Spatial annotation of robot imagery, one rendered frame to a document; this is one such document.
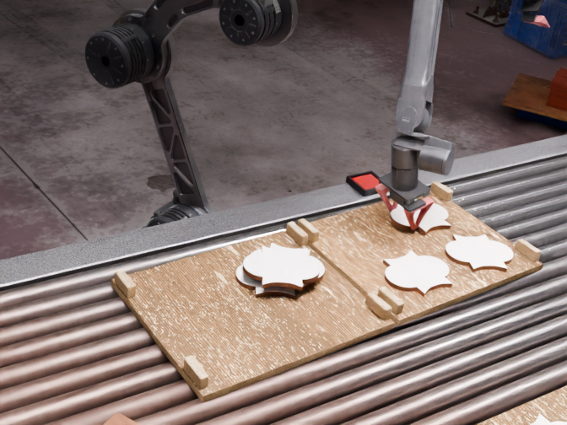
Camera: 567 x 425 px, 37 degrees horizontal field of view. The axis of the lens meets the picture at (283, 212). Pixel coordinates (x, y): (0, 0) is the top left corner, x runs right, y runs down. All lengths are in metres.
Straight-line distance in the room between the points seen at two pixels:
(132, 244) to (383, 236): 0.53
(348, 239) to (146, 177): 2.12
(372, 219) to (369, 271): 0.20
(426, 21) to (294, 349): 0.73
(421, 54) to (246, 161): 2.32
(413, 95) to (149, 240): 0.62
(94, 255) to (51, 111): 2.71
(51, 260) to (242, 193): 2.11
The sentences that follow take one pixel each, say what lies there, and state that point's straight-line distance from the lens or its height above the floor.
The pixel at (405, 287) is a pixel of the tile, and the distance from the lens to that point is 1.69.
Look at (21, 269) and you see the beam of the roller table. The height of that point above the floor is 0.91.
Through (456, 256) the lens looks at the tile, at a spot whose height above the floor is 0.95.
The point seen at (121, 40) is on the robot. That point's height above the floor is 0.96.
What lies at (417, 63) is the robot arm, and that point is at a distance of 1.79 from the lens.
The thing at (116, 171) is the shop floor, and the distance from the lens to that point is 3.87.
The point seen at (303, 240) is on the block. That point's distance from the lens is 1.76.
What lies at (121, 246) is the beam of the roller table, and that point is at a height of 0.91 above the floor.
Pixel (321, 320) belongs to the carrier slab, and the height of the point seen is 0.94.
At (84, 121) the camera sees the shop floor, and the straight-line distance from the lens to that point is 4.31.
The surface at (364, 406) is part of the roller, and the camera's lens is 1.47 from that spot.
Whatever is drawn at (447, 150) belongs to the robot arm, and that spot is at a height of 1.16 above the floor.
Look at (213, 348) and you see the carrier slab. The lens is 1.49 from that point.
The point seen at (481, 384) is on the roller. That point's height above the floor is 0.91.
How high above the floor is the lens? 1.92
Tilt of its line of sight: 32 degrees down
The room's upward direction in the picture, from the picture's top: 7 degrees clockwise
